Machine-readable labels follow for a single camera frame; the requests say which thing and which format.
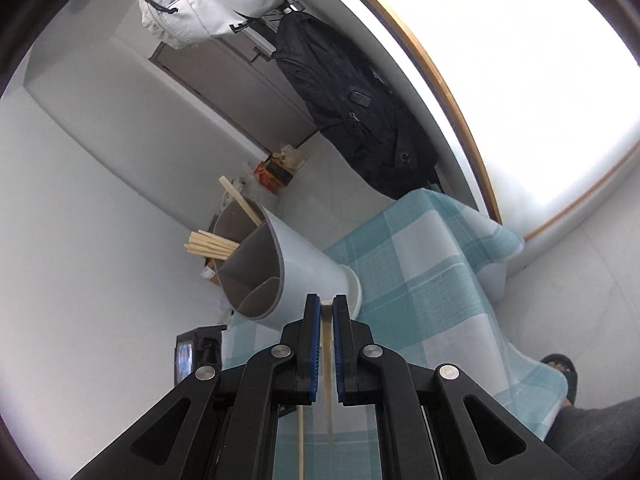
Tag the red snack bag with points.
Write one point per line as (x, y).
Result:
(262, 174)

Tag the beige plastic bag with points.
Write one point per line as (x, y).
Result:
(292, 156)

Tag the bundle of wooden chopsticks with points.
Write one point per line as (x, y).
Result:
(215, 245)

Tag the white utensil holder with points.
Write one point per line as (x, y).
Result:
(305, 260)

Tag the grey door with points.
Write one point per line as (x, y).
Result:
(240, 90)

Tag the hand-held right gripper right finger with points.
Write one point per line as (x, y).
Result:
(339, 355)

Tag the black and yellow paper bag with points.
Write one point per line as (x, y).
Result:
(281, 174)

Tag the teal checked tablecloth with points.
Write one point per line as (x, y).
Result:
(425, 285)

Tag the person's grey trouser leg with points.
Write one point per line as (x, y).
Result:
(600, 440)

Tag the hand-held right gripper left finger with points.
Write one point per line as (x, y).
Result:
(315, 355)

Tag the bright window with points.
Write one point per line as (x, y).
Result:
(525, 85)

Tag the black backpack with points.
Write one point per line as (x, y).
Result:
(350, 110)

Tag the brown cardboard box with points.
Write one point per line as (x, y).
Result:
(210, 270)

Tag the black slipper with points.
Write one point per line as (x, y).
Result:
(562, 364)

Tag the light wooden chopstick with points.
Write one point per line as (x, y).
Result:
(328, 385)
(301, 445)
(240, 200)

